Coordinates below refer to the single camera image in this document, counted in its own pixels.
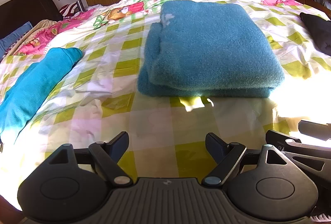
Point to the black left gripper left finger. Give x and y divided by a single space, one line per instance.
106 156

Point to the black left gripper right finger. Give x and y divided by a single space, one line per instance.
228 157

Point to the teal fuzzy sweater white flowers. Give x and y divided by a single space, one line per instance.
207 49

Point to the colourful checked cartoon bedspread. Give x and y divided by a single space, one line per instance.
98 98

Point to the bright turquoise folded garment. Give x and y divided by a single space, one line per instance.
24 99

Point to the black garment on bed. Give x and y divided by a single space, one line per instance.
319 30

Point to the metal thermos cup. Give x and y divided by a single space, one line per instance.
80 6

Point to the red white striped pillow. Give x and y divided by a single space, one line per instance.
69 10

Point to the blue pillow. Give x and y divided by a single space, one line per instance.
11 39

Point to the dark wooden headboard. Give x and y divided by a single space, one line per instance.
15 13

